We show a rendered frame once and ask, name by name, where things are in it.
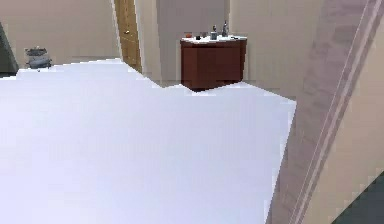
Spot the red-brown cabinet with white top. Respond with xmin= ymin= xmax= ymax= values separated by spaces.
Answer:
xmin=179 ymin=34 xmax=248 ymax=92

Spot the brown wooden room door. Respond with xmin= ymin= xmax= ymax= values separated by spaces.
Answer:
xmin=113 ymin=0 xmax=143 ymax=73

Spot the mauve room door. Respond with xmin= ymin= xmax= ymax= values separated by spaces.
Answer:
xmin=265 ymin=0 xmax=384 ymax=224

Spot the grey bin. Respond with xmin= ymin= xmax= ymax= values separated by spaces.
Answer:
xmin=24 ymin=46 xmax=53 ymax=70

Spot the dark grey-green furniture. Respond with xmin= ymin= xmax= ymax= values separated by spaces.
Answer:
xmin=0 ymin=22 xmax=20 ymax=75

